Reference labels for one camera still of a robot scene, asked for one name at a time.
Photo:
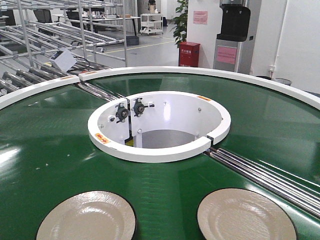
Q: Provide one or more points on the cream plate black rim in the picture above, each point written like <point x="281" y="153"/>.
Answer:
<point x="240" y="214"/>
<point x="91" y="215"/>

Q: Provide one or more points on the red fire extinguisher cabinet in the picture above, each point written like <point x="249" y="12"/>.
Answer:
<point x="189" y="54"/>

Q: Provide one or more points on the white utility cart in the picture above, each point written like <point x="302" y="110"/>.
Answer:
<point x="151" y="23"/>

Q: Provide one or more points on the black water dispenser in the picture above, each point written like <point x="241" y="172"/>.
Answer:
<point x="234" y="31"/>

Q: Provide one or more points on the green potted plant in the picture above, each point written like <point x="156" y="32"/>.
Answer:
<point x="180" y="21"/>

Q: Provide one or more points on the metal roller rack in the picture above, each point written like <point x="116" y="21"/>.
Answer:
<point x="32" y="31"/>

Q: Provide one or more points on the white control box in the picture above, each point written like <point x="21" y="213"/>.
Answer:
<point x="63" y="60"/>

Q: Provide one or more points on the green circular conveyor belt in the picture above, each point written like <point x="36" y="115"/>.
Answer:
<point x="46" y="156"/>

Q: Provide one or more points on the white outer conveyor rim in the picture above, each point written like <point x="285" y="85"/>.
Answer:
<point x="34" y="89"/>

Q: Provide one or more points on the steel conveyor rollers right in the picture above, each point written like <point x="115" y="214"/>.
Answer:
<point x="292" y="191"/>

